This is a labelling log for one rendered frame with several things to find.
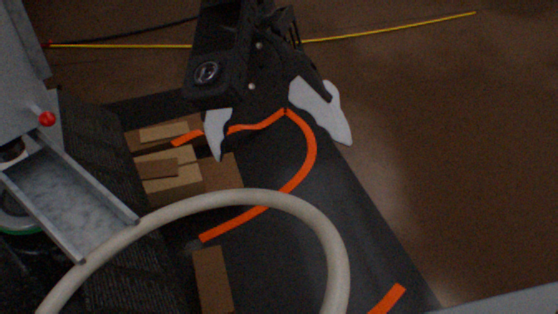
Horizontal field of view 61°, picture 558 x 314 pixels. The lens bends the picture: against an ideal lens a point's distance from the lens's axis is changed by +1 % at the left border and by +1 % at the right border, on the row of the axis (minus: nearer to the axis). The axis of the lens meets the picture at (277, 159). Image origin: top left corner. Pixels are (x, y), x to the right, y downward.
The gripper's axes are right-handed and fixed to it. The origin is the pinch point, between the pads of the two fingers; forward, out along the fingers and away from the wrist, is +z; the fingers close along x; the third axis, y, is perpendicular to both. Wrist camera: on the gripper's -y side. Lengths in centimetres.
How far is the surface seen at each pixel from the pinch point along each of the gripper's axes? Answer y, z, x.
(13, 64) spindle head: 30, -10, 59
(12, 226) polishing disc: 26, 26, 83
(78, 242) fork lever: 12, 20, 49
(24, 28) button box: 32, -15, 54
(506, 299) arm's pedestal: 36, 63, -23
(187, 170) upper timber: 116, 71, 96
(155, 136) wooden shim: 144, 66, 126
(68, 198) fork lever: 20, 16, 55
